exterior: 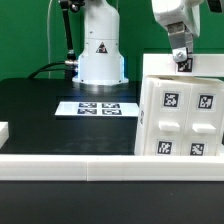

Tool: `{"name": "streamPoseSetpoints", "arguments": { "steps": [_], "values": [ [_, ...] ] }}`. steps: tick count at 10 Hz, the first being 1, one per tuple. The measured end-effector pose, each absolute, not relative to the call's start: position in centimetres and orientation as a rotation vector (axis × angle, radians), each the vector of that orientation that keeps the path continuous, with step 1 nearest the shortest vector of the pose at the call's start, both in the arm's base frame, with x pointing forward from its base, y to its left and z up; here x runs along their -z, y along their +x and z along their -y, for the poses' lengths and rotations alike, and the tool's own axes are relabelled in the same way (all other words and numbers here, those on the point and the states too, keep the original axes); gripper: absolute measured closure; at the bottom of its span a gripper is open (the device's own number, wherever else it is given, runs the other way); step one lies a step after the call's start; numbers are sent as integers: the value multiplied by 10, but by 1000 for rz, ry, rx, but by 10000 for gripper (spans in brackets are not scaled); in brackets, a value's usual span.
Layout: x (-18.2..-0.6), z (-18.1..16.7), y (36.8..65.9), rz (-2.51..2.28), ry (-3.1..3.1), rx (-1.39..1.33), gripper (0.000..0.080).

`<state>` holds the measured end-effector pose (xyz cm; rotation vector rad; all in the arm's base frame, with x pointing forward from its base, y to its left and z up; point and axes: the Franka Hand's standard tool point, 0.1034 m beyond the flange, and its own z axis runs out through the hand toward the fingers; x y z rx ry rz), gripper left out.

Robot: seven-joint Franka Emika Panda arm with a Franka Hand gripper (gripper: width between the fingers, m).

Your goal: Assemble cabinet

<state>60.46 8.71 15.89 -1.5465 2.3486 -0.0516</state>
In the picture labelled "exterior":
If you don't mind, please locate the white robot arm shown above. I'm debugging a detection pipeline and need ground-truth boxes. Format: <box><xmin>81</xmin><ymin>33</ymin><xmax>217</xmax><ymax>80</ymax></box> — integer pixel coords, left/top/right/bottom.
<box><xmin>72</xmin><ymin>0</ymin><xmax>204</xmax><ymax>86</ymax></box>

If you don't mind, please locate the black cable bundle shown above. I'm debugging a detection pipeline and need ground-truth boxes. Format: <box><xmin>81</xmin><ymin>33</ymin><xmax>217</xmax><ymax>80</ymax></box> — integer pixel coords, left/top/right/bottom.
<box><xmin>27</xmin><ymin>60</ymin><xmax>78</xmax><ymax>80</ymax></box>

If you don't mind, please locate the white cabinet body box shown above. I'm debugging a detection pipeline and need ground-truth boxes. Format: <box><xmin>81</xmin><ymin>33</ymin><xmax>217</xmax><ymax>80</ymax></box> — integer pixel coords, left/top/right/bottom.
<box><xmin>134</xmin><ymin>76</ymin><xmax>219</xmax><ymax>156</ymax></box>

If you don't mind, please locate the white U-shaped fence frame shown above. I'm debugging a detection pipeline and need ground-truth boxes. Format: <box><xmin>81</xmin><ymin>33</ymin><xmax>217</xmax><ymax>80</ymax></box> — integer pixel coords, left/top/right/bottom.
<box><xmin>0</xmin><ymin>121</ymin><xmax>224</xmax><ymax>182</ymax></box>

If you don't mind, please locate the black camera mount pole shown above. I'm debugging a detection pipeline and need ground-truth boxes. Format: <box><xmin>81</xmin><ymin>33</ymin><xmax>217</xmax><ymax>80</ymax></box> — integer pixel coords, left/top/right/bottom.
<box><xmin>58</xmin><ymin>0</ymin><xmax>85</xmax><ymax>67</ymax></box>

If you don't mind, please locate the white cabinet door panel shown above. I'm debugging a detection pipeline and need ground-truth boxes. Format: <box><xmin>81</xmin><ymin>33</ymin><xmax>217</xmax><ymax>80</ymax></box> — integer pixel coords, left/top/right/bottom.
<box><xmin>181</xmin><ymin>80</ymin><xmax>224</xmax><ymax>156</ymax></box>
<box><xmin>145</xmin><ymin>79</ymin><xmax>191</xmax><ymax>156</ymax></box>

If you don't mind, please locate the small white cabinet top block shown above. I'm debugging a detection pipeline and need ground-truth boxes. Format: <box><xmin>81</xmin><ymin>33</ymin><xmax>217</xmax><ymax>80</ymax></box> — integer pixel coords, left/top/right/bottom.
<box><xmin>143</xmin><ymin>54</ymin><xmax>224</xmax><ymax>77</ymax></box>

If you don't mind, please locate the white marker base plate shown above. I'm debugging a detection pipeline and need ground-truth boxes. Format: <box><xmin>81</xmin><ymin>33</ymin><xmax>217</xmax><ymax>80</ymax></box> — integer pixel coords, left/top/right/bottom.
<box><xmin>55</xmin><ymin>101</ymin><xmax>138</xmax><ymax>117</ymax></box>

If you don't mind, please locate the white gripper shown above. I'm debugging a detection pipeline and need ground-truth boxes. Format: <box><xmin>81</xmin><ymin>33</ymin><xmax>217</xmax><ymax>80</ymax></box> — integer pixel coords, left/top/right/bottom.
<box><xmin>151</xmin><ymin>0</ymin><xmax>202</xmax><ymax>63</ymax></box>

